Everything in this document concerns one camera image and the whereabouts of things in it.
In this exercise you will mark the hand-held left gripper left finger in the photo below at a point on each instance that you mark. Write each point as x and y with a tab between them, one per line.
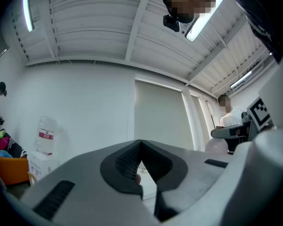
85	185

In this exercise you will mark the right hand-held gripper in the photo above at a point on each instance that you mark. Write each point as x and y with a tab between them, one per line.
259	113

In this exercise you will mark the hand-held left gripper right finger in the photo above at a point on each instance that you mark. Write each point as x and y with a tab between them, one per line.
193	173

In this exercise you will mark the clear water cooler jug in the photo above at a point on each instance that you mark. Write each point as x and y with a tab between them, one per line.
46	135

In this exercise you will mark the grey roller blind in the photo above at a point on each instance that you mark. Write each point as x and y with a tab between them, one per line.
160	114
199	121

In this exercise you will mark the ceiling light bar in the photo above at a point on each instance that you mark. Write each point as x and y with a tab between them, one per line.
200	22
27	8
241	79

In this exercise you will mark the orange chair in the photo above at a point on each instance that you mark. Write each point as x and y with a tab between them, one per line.
11	171

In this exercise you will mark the pile of colourful clothes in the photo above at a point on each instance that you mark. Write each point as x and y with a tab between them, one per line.
4	142

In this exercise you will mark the person's black clothing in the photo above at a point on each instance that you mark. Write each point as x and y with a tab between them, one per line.
266	10

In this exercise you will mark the person's head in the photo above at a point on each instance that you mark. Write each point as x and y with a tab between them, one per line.
191	1

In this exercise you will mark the black head camera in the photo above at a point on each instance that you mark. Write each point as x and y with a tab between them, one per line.
171	22

